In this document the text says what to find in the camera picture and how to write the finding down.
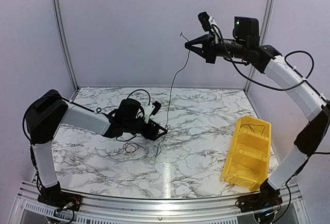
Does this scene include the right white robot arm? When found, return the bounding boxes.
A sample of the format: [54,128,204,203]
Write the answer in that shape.
[185,32,329,208]

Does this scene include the left aluminium frame post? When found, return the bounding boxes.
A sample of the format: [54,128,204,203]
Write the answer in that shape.
[52,0,79,92]

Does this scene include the aluminium frame post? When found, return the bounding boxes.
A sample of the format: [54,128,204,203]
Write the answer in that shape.
[244,0,275,96]
[52,0,79,92]

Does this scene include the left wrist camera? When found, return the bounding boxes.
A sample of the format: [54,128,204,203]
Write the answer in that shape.
[108,98,161,124]

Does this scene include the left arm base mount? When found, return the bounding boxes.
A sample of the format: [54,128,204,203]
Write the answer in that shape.
[37,181,82,211]

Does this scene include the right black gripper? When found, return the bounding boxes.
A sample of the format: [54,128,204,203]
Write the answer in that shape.
[185,31,249,63]

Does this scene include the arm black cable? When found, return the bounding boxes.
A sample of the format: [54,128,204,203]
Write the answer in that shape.
[22,89,153,145]
[211,24,330,209]

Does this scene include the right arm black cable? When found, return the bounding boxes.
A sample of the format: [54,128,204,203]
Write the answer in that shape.
[211,24,330,209]

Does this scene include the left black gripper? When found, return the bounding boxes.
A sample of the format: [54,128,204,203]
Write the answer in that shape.
[124,118,168,141]

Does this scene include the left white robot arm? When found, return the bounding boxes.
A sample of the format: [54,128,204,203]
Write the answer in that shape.
[22,89,168,206]

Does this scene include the yellow plastic bin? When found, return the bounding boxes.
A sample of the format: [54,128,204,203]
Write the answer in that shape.
[220,115,272,192]

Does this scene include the dark green cable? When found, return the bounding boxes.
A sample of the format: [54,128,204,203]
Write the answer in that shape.
[154,30,191,159]

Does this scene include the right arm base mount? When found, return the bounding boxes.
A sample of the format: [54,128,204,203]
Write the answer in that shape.
[235,185,283,213]

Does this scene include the right aluminium frame post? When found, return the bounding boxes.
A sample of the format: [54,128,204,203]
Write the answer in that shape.
[244,0,275,96]

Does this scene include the aluminium front rail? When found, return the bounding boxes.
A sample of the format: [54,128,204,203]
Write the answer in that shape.
[9,181,310,223]

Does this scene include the thin black cable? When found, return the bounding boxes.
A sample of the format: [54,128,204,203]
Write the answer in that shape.
[239,123,266,135]

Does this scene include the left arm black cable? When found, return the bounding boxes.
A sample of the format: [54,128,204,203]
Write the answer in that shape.
[22,89,153,145]

